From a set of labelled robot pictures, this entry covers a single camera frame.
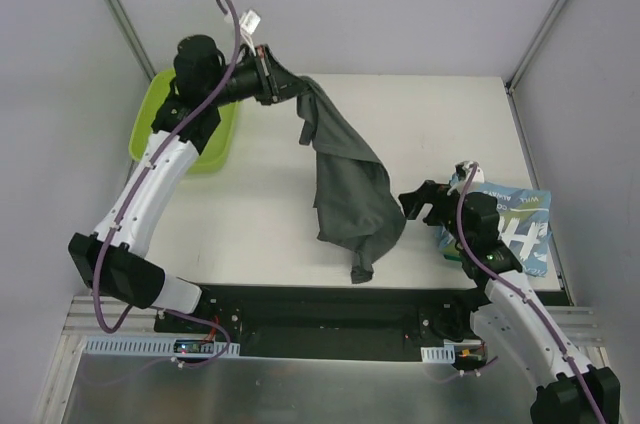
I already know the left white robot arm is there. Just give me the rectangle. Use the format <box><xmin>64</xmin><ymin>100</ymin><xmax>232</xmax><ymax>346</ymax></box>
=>
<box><xmin>68</xmin><ymin>35</ymin><xmax>309</xmax><ymax>333</ymax></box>

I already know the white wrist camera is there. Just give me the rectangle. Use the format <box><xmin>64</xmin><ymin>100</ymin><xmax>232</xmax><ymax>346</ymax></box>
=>
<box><xmin>447</xmin><ymin>160</ymin><xmax>485</xmax><ymax>195</ymax></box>
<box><xmin>239</xmin><ymin>9</ymin><xmax>261</xmax><ymax>54</ymax></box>

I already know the right white cable duct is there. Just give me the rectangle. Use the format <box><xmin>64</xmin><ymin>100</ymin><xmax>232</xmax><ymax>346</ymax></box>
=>
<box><xmin>420</xmin><ymin>345</ymin><xmax>456</xmax><ymax>365</ymax></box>

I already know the left white cable duct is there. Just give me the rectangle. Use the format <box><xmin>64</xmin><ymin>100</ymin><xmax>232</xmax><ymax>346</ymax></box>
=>
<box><xmin>85</xmin><ymin>337</ymin><xmax>240</xmax><ymax>359</ymax></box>

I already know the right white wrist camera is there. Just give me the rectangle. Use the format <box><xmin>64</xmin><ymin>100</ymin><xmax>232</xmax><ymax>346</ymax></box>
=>
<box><xmin>447</xmin><ymin>160</ymin><xmax>485</xmax><ymax>195</ymax></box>

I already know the right aluminium frame post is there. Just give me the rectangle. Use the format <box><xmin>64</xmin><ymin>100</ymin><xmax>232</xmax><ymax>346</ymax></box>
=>
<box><xmin>505</xmin><ymin>0</ymin><xmax>570</xmax><ymax>95</ymax></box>

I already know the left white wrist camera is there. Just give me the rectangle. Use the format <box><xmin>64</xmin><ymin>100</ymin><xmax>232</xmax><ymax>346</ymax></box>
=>
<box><xmin>239</xmin><ymin>9</ymin><xmax>261</xmax><ymax>54</ymax></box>

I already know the left aluminium frame post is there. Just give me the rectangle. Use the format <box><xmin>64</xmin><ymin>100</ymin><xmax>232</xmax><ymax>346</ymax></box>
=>
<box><xmin>103</xmin><ymin>0</ymin><xmax>156</xmax><ymax>82</ymax></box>

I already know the white cable duct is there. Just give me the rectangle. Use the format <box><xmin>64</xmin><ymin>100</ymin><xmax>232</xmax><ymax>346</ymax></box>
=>
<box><xmin>85</xmin><ymin>337</ymin><xmax>240</xmax><ymax>359</ymax></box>
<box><xmin>420</xmin><ymin>345</ymin><xmax>456</xmax><ymax>365</ymax></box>

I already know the folded blue printed t shirt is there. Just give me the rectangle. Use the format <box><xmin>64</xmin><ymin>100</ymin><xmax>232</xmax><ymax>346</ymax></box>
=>
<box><xmin>432</xmin><ymin>178</ymin><xmax>553</xmax><ymax>279</ymax></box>

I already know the aluminium frame post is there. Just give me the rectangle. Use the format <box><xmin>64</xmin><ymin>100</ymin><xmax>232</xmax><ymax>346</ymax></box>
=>
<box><xmin>505</xmin><ymin>0</ymin><xmax>570</xmax><ymax>95</ymax></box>
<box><xmin>103</xmin><ymin>0</ymin><xmax>156</xmax><ymax>82</ymax></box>

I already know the dark grey t shirt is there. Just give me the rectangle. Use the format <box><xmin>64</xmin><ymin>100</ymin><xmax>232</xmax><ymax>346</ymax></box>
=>
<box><xmin>296</xmin><ymin>76</ymin><xmax>406</xmax><ymax>284</ymax></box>

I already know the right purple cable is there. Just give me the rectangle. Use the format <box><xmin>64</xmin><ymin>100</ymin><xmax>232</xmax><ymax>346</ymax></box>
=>
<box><xmin>452</xmin><ymin>163</ymin><xmax>609</xmax><ymax>424</ymax></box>

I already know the lime green plastic bin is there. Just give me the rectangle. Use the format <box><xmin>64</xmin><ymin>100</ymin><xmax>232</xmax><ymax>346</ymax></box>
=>
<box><xmin>129</xmin><ymin>69</ymin><xmax>241</xmax><ymax>174</ymax></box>

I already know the folded green t shirt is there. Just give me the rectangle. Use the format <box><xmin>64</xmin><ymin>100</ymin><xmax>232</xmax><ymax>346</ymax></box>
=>
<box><xmin>441</xmin><ymin>242</ymin><xmax>461</xmax><ymax>262</ymax></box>

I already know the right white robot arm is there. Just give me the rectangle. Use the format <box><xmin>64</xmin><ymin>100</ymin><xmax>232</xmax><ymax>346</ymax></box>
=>
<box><xmin>399</xmin><ymin>180</ymin><xmax>621</xmax><ymax>423</ymax></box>

